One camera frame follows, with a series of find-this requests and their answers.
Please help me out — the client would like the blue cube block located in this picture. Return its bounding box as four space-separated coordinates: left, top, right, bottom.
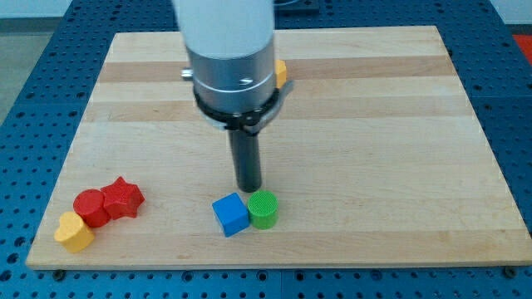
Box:
212 193 250 238

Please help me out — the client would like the red cylinder block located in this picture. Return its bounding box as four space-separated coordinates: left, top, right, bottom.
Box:
73 189 111 228

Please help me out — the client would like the wooden board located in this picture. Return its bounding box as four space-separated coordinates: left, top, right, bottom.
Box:
27 26 531 270

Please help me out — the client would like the red star block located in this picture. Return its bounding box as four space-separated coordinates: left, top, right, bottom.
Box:
101 176 145 220

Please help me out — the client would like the yellow block behind arm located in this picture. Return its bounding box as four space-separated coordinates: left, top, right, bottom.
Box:
274 59 288 89

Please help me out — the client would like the yellow heart block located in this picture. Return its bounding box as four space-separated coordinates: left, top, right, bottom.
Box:
53 211 95 253

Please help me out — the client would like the green cylinder block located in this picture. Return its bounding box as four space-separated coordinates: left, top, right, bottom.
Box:
247 190 278 230

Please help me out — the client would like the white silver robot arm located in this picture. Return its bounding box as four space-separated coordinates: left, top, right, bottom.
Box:
173 0 275 114

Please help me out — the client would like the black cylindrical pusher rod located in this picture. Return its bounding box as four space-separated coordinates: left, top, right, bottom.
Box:
229 130 262 193

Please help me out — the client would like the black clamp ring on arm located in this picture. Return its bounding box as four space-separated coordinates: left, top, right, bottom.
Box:
193 80 294 137

